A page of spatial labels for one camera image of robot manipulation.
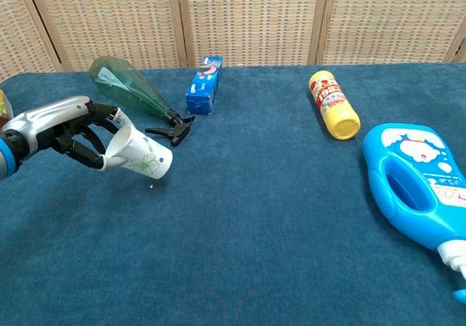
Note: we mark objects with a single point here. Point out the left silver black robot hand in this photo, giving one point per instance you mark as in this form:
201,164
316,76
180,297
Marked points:
47,118

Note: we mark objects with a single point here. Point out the white floral paper cup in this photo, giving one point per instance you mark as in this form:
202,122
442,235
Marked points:
145,155

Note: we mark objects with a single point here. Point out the brown tea bottle yellow label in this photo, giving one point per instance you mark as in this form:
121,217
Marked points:
4,107

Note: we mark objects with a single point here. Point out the green transparent spray bottle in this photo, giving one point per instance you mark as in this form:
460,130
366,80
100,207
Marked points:
123,86

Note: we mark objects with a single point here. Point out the blue cookie box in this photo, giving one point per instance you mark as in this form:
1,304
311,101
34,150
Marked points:
202,89

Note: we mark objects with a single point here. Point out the blue carpet table mat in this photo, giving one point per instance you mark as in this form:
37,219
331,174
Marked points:
255,213

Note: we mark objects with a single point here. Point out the woven bamboo folding screen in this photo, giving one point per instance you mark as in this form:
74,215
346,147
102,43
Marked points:
255,16

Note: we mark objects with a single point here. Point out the yellow bottle with red label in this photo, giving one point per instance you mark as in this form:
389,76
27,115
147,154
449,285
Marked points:
335,104

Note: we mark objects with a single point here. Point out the blue detergent pump bottle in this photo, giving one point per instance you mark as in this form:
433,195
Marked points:
429,213

